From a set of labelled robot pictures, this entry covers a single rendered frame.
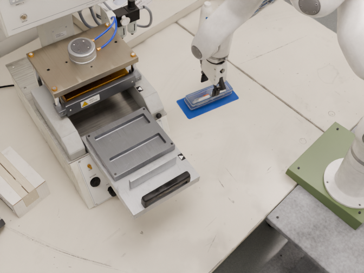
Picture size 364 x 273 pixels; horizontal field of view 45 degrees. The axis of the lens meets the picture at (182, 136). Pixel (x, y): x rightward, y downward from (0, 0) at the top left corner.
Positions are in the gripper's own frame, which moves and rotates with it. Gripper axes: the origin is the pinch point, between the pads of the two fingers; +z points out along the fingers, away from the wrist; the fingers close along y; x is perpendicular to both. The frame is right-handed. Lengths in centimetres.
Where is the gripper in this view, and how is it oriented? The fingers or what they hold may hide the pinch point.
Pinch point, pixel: (210, 85)
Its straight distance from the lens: 162.5
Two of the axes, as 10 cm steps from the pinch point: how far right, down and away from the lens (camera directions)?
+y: -4.9, -7.4, 4.6
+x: -8.7, 3.7, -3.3
